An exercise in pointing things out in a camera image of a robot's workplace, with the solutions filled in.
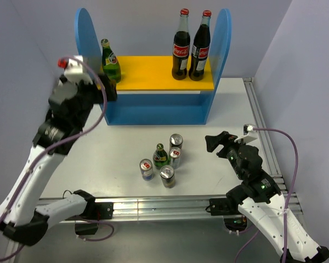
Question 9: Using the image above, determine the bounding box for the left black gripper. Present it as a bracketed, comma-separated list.
[71, 72, 117, 129]

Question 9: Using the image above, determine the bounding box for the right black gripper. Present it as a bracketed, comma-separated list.
[205, 130, 250, 179]

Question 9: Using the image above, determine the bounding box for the green glass bottle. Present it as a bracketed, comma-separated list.
[100, 38, 121, 83]
[153, 143, 168, 169]

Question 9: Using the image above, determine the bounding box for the green glass bottle front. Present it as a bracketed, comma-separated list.
[153, 143, 168, 169]

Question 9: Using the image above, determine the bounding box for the silver blue can red logo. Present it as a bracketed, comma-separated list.
[139, 159, 154, 181]

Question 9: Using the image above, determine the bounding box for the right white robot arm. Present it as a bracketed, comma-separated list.
[205, 131, 329, 262]

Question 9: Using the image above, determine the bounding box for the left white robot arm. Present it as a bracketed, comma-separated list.
[0, 73, 106, 247]

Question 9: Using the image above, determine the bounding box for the rear dark beverage can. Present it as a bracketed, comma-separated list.
[169, 134, 184, 149]

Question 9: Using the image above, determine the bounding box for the blue and yellow wooden shelf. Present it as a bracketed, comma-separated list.
[74, 7, 232, 126]

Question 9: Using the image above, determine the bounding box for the front dark gold beverage can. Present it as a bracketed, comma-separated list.
[160, 165, 175, 188]

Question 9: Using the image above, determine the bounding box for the silver can red logo middle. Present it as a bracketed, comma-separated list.
[168, 147, 181, 169]

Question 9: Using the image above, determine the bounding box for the left cola glass bottle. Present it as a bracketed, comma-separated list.
[172, 8, 190, 80]

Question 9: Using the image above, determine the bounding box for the cola glass bottle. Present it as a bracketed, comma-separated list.
[189, 10, 212, 81]
[172, 8, 190, 80]

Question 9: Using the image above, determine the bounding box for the right cola glass bottle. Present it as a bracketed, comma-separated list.
[189, 10, 212, 81]

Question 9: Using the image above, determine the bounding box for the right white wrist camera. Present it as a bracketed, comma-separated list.
[234, 124, 258, 144]

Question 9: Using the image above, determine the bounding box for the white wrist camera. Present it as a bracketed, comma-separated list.
[58, 59, 90, 84]
[234, 124, 258, 144]

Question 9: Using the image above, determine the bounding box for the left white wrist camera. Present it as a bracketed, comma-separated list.
[58, 59, 90, 84]

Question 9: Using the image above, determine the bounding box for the right side aluminium rail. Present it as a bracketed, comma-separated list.
[243, 78, 286, 192]

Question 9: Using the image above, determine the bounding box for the aluminium rail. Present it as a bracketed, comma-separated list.
[243, 78, 286, 192]
[2, 193, 304, 263]

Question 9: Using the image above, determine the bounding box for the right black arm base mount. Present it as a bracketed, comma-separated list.
[205, 198, 248, 234]

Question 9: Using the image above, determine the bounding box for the front aluminium rail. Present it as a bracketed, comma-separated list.
[2, 193, 304, 263]

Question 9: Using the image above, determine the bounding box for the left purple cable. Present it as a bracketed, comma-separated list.
[0, 56, 115, 261]

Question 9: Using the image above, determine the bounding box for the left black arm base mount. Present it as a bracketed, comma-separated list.
[75, 202, 115, 242]

